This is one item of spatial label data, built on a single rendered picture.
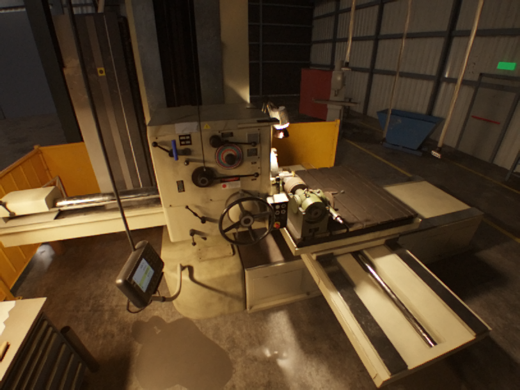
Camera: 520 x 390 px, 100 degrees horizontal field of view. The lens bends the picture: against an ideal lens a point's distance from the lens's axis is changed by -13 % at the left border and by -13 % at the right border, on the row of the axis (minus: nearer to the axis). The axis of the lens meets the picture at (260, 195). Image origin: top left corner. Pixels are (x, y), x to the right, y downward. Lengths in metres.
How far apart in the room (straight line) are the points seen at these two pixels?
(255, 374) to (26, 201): 2.23
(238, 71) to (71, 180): 3.34
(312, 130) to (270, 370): 3.62
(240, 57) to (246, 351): 2.51
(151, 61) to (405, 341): 2.64
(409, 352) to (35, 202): 2.74
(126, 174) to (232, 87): 1.18
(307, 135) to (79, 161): 3.71
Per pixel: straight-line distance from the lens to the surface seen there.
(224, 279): 2.33
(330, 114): 7.92
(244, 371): 2.46
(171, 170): 1.63
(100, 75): 2.25
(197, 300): 2.50
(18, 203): 2.37
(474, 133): 8.98
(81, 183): 4.64
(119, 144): 2.33
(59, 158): 4.58
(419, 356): 1.97
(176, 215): 1.80
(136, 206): 2.15
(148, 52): 2.17
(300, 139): 4.51
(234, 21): 2.21
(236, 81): 2.20
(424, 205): 3.85
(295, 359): 2.52
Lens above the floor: 2.26
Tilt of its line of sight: 30 degrees down
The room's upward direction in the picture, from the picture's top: straight up
